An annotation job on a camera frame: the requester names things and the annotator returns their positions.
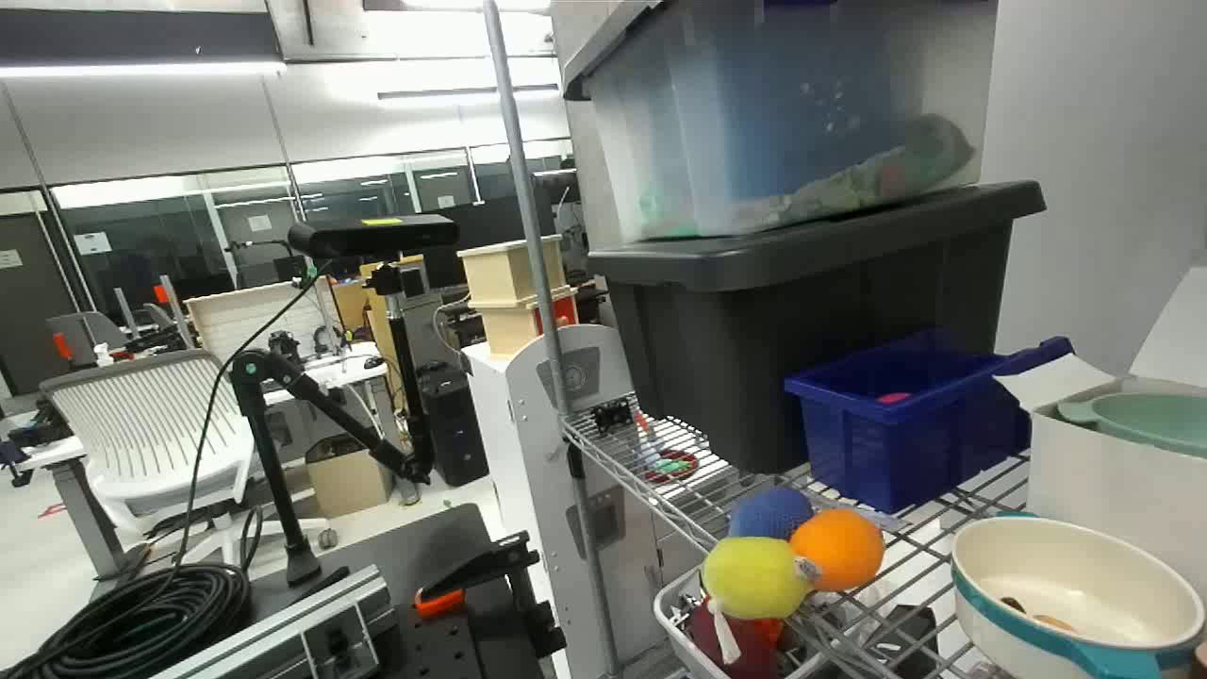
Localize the cream bowl with teal trim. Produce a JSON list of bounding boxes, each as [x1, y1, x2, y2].
[[952, 512, 1207, 679]]

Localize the light-green bowl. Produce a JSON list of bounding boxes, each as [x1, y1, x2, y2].
[[1051, 390, 1207, 459]]

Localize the beige wooden stand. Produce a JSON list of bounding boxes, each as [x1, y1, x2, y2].
[[454, 233, 571, 364]]

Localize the rainbow coloured toy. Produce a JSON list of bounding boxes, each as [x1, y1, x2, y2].
[[635, 444, 700, 488]]

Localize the dark grey storage tote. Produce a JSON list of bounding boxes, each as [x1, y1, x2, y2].
[[585, 176, 1047, 481]]

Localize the black computer tower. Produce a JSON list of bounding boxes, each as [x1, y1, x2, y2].
[[417, 364, 489, 488]]

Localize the blue fuzzy ball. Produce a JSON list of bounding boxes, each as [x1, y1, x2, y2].
[[725, 484, 816, 545]]

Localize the clear plastic storage bin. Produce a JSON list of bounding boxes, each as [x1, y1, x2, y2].
[[560, 0, 1003, 245]]

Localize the yellow fuzzy ball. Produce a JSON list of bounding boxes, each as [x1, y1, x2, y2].
[[699, 535, 817, 623]]

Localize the black perforated table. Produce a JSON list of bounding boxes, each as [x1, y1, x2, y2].
[[241, 502, 575, 679]]

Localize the small cardboard box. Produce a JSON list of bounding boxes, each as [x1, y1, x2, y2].
[[301, 434, 396, 521]]

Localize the orange fuzzy ball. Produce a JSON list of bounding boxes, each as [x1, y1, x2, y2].
[[788, 505, 885, 596]]

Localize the blue plastic bin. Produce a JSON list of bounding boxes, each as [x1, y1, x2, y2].
[[783, 328, 1074, 518]]

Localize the red item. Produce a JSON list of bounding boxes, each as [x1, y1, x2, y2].
[[687, 600, 788, 679]]

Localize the white mesh office chair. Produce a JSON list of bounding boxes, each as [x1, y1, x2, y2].
[[34, 349, 260, 580]]

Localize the white open box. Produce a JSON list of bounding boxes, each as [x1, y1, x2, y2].
[[993, 259, 1207, 603]]

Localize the metal wire shelf rack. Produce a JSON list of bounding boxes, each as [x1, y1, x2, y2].
[[478, 0, 1047, 679]]

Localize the white pedestal panel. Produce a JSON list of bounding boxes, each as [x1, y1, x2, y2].
[[465, 322, 709, 679]]

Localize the black stereo camera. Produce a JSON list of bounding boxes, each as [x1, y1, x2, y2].
[[284, 213, 465, 273]]

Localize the wire basket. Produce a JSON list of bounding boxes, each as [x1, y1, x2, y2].
[[649, 561, 973, 679]]

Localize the orange handled black clamp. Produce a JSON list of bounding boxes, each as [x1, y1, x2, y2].
[[410, 528, 544, 628]]

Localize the black articulated camera stand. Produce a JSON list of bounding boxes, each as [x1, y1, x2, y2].
[[223, 258, 436, 594]]

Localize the aluminium extrusion rail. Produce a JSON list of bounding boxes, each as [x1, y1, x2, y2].
[[146, 561, 396, 679]]

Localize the coiled black cable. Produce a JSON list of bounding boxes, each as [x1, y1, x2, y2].
[[0, 557, 260, 679]]

